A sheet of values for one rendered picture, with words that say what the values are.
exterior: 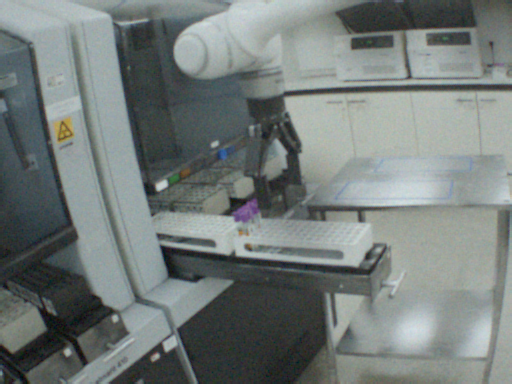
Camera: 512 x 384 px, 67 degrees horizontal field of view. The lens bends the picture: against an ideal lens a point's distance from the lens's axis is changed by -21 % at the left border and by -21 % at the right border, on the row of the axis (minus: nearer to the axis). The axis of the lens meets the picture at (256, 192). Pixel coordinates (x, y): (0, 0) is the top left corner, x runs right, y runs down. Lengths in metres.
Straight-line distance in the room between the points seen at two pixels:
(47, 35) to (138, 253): 0.58
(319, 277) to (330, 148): 2.62
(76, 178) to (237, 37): 0.48
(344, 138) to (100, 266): 2.65
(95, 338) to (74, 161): 0.38
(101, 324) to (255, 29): 0.65
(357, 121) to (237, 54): 2.68
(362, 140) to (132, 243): 2.52
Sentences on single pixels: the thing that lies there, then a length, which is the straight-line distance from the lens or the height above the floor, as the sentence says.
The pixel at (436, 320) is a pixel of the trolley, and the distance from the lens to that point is 1.65.
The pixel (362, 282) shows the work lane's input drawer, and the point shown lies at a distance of 0.93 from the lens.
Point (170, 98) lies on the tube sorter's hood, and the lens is 1.20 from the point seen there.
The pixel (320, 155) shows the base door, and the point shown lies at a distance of 3.59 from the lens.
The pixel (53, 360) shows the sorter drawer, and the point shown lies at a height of 0.80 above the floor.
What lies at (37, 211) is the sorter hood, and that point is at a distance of 0.94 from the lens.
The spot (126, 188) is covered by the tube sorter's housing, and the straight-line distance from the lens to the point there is 1.10.
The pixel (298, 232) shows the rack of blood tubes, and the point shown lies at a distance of 1.02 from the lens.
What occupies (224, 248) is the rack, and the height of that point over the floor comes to 0.83.
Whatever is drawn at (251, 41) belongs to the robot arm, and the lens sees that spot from 0.75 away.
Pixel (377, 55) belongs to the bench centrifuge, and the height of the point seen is 1.09.
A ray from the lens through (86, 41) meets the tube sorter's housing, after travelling 1.06.
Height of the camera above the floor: 1.27
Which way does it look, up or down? 18 degrees down
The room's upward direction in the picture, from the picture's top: 11 degrees counter-clockwise
